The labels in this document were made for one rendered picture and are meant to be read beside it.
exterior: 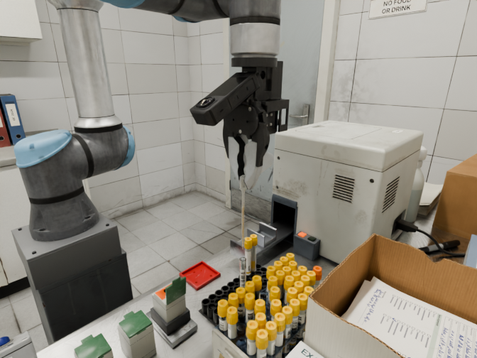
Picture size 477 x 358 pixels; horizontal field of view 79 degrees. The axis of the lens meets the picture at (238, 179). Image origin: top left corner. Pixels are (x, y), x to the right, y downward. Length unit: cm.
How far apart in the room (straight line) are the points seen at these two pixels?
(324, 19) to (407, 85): 66
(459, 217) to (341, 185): 44
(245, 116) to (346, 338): 34
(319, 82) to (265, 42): 169
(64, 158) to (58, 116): 196
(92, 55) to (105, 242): 44
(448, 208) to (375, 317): 54
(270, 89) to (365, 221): 36
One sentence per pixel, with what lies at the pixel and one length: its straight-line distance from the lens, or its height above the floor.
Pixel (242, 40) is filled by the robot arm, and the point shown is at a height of 136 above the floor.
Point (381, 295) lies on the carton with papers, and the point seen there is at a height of 94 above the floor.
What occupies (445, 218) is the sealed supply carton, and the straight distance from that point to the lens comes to 104.
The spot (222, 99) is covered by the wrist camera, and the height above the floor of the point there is 128.
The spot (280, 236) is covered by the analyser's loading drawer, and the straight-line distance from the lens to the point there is 77.
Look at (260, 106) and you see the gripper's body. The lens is 45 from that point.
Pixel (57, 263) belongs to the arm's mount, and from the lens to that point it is 77.
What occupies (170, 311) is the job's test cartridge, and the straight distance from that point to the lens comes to 56.
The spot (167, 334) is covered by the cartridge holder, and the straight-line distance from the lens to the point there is 58.
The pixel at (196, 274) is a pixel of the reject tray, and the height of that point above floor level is 88.
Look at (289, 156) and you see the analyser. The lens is 73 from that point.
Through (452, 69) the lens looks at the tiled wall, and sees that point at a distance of 193.
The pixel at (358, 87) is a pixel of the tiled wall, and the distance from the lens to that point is 207.
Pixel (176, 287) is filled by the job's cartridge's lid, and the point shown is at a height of 98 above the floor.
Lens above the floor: 131
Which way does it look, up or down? 20 degrees down
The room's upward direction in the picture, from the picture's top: straight up
